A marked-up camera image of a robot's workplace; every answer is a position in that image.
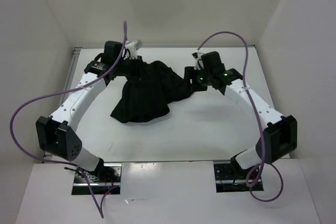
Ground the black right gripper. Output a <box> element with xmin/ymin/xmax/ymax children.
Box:
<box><xmin>179</xmin><ymin>66</ymin><xmax>212</xmax><ymax>92</ymax></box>

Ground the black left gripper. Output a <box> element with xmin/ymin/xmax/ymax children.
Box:
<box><xmin>114</xmin><ymin>55</ymin><xmax>151</xmax><ymax>82</ymax></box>

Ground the black pleated skirt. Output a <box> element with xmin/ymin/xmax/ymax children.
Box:
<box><xmin>110</xmin><ymin>60</ymin><xmax>194</xmax><ymax>123</ymax></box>

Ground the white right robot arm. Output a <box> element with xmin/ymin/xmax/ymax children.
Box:
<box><xmin>184</xmin><ymin>51</ymin><xmax>298</xmax><ymax>178</ymax></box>

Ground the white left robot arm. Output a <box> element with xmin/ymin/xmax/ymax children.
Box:
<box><xmin>36</xmin><ymin>40</ymin><xmax>143</xmax><ymax>182</ymax></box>

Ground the white front cover board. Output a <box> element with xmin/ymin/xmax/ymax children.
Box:
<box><xmin>16</xmin><ymin>159</ymin><xmax>319</xmax><ymax>223</ymax></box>

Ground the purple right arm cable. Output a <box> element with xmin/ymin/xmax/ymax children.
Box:
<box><xmin>197</xmin><ymin>31</ymin><xmax>285</xmax><ymax>203</ymax></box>

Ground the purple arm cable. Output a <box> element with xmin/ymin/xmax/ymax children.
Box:
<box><xmin>197</xmin><ymin>31</ymin><xmax>285</xmax><ymax>203</ymax></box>
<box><xmin>9</xmin><ymin>20</ymin><xmax>128</xmax><ymax>219</ymax></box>

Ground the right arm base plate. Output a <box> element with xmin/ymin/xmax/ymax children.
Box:
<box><xmin>213</xmin><ymin>162</ymin><xmax>264</xmax><ymax>193</ymax></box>

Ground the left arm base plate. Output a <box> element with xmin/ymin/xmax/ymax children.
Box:
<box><xmin>71</xmin><ymin>163</ymin><xmax>122</xmax><ymax>195</ymax></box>

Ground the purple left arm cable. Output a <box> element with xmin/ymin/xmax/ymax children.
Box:
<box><xmin>9</xmin><ymin>20</ymin><xmax>128</xmax><ymax>219</ymax></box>

